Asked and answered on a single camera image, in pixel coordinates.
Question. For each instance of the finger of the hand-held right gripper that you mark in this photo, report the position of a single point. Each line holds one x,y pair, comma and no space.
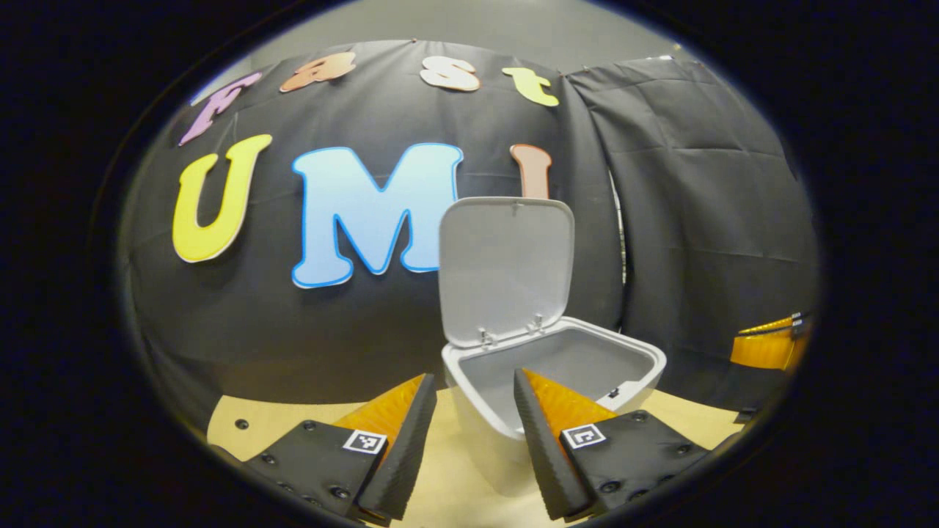
766,348

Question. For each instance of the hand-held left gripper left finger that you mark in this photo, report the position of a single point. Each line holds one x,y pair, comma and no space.
403,455

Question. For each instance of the white desktop garbage bin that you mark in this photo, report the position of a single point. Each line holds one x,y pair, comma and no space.
506,271

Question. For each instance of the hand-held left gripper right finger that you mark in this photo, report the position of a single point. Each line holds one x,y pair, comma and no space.
546,455

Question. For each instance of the wooden desktop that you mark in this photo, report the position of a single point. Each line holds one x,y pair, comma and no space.
462,491

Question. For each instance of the black backdrop cloth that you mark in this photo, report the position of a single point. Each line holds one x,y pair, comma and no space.
293,330

